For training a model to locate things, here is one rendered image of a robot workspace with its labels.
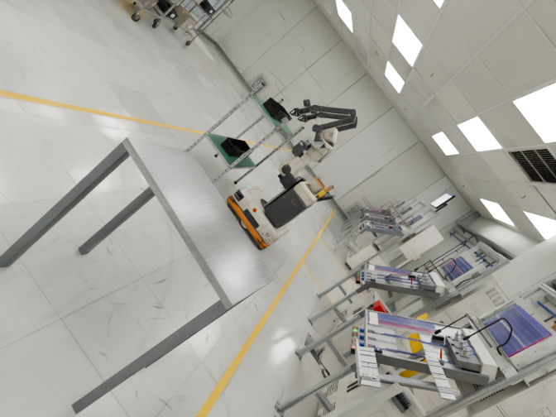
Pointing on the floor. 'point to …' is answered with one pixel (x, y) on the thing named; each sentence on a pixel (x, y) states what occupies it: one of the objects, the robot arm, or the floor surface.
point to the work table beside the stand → (194, 206)
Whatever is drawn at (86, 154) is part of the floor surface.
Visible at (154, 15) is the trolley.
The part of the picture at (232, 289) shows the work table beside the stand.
